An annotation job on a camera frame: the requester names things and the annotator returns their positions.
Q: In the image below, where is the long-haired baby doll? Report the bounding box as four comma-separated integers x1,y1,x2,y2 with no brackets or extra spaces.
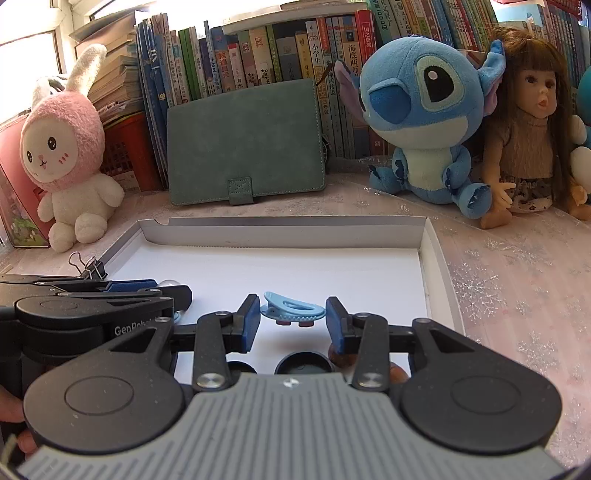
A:
480,27,591,230

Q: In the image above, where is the red triangular house box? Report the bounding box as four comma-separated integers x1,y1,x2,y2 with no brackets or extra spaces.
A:
0,122,51,248

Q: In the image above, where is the row of books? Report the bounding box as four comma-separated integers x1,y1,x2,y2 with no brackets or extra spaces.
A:
134,0,591,190

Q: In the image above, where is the green felt notebook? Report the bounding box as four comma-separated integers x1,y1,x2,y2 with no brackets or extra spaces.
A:
166,78,327,207

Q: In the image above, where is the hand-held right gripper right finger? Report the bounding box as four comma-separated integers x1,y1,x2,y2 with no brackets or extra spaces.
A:
325,296,497,393

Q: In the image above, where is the black round container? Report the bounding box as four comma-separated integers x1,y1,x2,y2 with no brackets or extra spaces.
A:
274,352,334,376

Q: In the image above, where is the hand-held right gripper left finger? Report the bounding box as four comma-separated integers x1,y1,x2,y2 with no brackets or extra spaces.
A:
88,294,262,393

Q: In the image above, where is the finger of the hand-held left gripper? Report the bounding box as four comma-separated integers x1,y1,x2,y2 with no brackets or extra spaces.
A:
58,278,158,296
148,285,193,312

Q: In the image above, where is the white cardboard box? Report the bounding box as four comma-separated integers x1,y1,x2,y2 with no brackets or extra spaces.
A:
92,217,464,374

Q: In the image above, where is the pink bunny plush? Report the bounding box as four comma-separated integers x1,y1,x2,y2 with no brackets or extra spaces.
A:
20,44,125,253

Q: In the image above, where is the blue robot cat plush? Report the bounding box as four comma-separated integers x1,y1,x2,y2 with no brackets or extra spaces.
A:
570,65,591,192

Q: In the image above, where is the person's left hand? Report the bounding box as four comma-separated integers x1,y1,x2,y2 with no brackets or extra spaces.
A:
0,386,38,457

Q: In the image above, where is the grey cloth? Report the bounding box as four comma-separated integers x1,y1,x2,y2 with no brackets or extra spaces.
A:
32,75,70,93

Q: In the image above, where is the light blue plastic clip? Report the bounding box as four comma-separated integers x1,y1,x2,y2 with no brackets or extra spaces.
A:
260,292,328,328

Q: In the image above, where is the stack of flat books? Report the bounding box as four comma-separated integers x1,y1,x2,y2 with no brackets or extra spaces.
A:
69,11,146,125

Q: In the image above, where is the blue alien plush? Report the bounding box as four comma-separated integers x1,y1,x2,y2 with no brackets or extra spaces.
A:
335,37,506,220

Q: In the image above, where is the black binder clip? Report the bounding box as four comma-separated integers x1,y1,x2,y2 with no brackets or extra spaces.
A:
68,251,108,280

